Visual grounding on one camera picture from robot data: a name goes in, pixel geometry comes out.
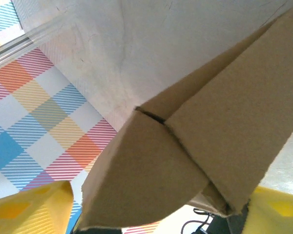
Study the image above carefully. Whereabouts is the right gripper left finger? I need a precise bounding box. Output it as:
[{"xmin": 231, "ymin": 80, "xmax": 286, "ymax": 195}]
[{"xmin": 0, "ymin": 180, "xmax": 74, "ymax": 234}]

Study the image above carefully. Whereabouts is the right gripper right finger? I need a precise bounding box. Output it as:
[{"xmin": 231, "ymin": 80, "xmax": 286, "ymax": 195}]
[{"xmin": 241, "ymin": 185, "xmax": 293, "ymax": 234}]

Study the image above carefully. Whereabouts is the brown cardboard box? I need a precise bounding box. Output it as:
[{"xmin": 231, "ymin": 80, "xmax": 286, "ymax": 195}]
[{"xmin": 81, "ymin": 4, "xmax": 293, "ymax": 231}]

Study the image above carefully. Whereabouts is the thin black cable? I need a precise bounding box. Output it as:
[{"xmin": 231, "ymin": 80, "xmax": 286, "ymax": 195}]
[{"xmin": 181, "ymin": 207, "xmax": 212, "ymax": 234}]

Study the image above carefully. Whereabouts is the aluminium corner post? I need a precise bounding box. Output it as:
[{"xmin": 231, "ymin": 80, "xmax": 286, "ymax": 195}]
[{"xmin": 0, "ymin": 16, "xmax": 63, "ymax": 71}]

